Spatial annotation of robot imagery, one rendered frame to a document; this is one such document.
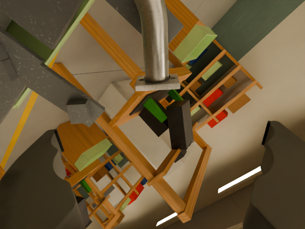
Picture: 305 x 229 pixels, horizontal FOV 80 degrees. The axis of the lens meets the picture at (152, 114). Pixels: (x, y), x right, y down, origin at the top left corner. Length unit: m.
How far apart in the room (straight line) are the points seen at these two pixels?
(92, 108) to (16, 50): 0.13
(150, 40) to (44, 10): 0.15
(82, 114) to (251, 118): 6.26
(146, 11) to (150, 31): 0.02
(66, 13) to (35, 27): 0.05
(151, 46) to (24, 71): 0.20
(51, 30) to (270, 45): 6.09
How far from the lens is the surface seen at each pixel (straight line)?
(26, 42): 0.49
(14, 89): 0.36
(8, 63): 0.34
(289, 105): 6.48
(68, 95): 0.33
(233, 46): 6.20
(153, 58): 0.22
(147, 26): 0.22
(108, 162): 6.03
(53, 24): 0.30
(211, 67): 5.68
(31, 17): 0.31
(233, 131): 6.59
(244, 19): 6.28
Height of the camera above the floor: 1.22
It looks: 5 degrees down
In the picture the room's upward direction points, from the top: 138 degrees clockwise
